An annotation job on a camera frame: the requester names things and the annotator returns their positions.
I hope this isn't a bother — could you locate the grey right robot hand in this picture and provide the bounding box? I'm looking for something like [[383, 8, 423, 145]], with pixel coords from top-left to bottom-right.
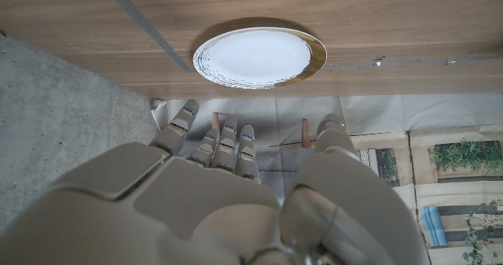
[[0, 98, 431, 265]]

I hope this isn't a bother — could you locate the white paper plate gold rim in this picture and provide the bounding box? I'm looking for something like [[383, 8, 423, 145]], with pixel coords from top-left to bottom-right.
[[192, 26, 328, 90]]

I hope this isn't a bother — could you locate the grey tape strip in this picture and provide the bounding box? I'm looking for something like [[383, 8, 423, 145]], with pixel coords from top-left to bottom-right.
[[97, 0, 194, 74]]

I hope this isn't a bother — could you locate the printed room backdrop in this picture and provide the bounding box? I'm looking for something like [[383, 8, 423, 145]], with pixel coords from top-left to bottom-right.
[[151, 94, 503, 265]]

